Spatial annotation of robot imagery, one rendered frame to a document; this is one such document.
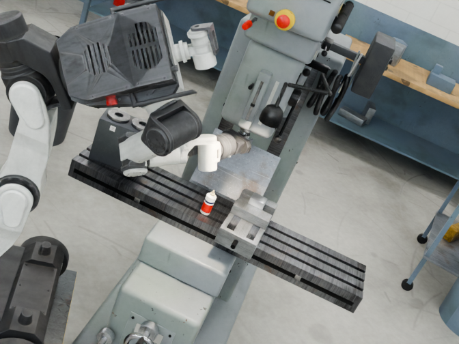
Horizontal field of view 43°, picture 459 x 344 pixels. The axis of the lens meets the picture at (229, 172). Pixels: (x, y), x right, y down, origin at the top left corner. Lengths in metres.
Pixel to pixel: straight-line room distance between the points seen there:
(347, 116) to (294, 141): 3.40
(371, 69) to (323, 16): 0.51
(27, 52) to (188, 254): 0.96
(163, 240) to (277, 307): 1.43
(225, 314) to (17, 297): 1.17
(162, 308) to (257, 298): 1.41
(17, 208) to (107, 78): 0.56
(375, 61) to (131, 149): 0.97
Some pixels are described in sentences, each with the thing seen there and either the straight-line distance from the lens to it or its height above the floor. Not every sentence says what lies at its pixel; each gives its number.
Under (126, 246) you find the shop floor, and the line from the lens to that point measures 3.49.
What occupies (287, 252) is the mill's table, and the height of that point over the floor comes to 0.90.
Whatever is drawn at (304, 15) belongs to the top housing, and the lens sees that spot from 1.82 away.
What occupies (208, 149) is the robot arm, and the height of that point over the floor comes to 1.26.
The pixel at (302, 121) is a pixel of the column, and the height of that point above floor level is 1.26.
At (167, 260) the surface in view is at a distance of 2.25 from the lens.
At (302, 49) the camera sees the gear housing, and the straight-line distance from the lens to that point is 1.94.
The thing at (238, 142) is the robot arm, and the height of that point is 1.26.
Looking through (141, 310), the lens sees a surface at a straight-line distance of 2.20.
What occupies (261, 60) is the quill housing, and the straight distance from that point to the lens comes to 2.01.
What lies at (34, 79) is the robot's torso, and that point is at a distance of 1.75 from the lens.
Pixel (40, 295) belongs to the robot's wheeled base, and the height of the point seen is 0.59.
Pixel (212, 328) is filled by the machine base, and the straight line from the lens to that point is 2.91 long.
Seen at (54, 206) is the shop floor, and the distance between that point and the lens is 3.63.
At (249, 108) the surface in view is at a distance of 2.02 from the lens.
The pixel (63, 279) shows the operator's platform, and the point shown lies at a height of 0.40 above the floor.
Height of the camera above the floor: 2.17
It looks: 28 degrees down
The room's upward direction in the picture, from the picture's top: 23 degrees clockwise
